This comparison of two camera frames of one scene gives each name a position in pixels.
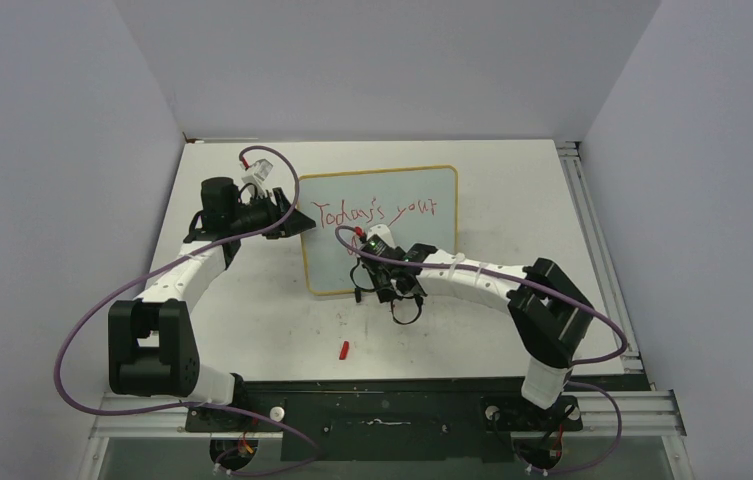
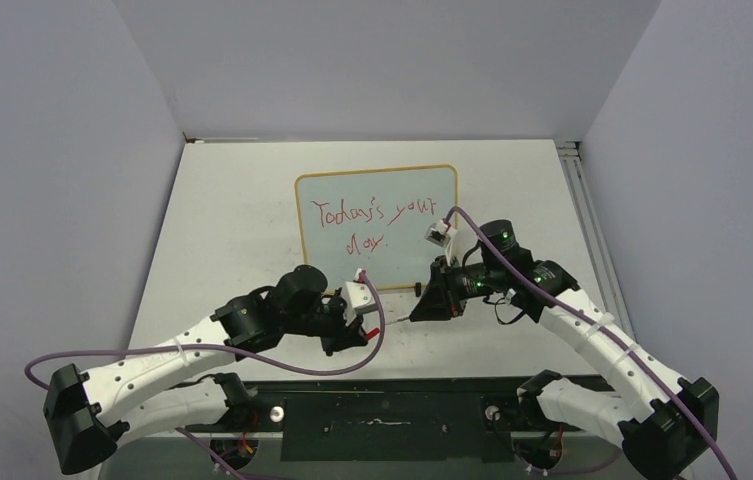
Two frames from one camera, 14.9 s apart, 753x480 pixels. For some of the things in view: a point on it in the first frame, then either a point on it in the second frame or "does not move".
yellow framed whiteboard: (420, 206) does not move
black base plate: (389, 420) does not move
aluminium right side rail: (571, 155) does not move
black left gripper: (295, 223) → (343, 336)
